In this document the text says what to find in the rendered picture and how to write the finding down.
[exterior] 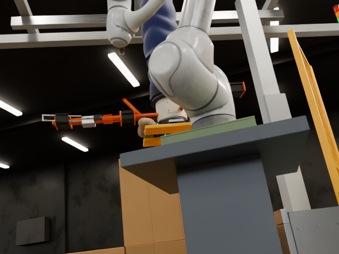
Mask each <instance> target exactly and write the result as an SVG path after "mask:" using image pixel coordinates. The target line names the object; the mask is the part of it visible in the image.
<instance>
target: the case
mask: <svg viewBox="0 0 339 254"><path fill-rule="evenodd" d="M119 173H120V188H121V202H122V217H123V232H124V246H125V247H126V246H134V245H142V244H150V243H159V242H167V241H175V240H184V239H185V234H184V226H183V218H182V210H181V203H180V195H179V193H177V194H171V195H170V194H168V193H166V192H164V191H163V190H161V189H159V188H157V187H155V186H154V185H152V184H150V183H148V182H146V181H145V180H143V179H141V178H139V177H137V176H136V175H134V174H132V173H130V172H128V171H127V170H125V169H123V168H121V164H120V159H119Z"/></svg>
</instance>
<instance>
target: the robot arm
mask: <svg viewBox="0 0 339 254"><path fill-rule="evenodd" d="M166 1H167V0H149V1H148V2H147V3H146V4H145V5H144V6H143V7H142V8H141V9H139V10H137V11H131V4H132V1H131V0H107V9H108V14H107V20H106V31H107V36H108V39H109V41H110V42H111V44H112V45H113V46H115V47H118V50H119V55H125V48H124V47H125V46H127V45H128V44H129V43H130V41H131V38H132V37H133V36H134V34H135V33H136V32H138V30H139V26H140V25H142V24H143V23H145V22H146V21H147V20H149V19H150V18H151V17H152V16H153V15H154V14H155V13H156V12H157V11H158V10H159V9H160V7H161V6H162V5H163V4H164V3H165V2H166ZM215 1H216V0H184V3H183V7H182V11H181V16H180V20H179V24H178V29H177V30H175V31H173V32H172V33H170V34H169V35H168V36H167V38H166V40H165V41H163V42H162V43H160V44H159V45H158V46H157V47H156V48H155V49H154V50H153V52H152V54H151V56H150V58H149V63H148V68H149V74H150V77H151V79H152V81H153V83H154V84H155V86H156V87H157V89H158V90H159V91H160V92H161V93H162V94H163V95H164V96H165V97H167V98H168V99H169V100H171V101H172V102H174V103H175V104H177V105H179V106H181V107H182V108H183V110H184V111H185V113H186V114H187V116H188V117H189V118H190V121H191V126H192V129H196V128H201V127H204V126H208V125H213V124H218V123H222V122H227V121H231V120H236V114H235V106H234V100H233V96H232V92H231V88H230V85H229V82H228V79H227V77H226V75H225V74H224V72H223V71H222V70H221V69H220V68H219V67H217V66H216V65H214V62H213V50H214V46H213V43H212V41H211V40H210V38H209V37H208V35H209V30H210V25H211V21H212V16H213V11H214V6H215Z"/></svg>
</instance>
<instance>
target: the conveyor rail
mask: <svg viewBox="0 0 339 254"><path fill-rule="evenodd" d="M288 217H289V221H290V222H289V223H290V225H291V229H292V233H293V237H294V241H295V245H296V249H297V254H339V206H337V207H328V208H320V209H311V210H301V211H293V212H288Z"/></svg>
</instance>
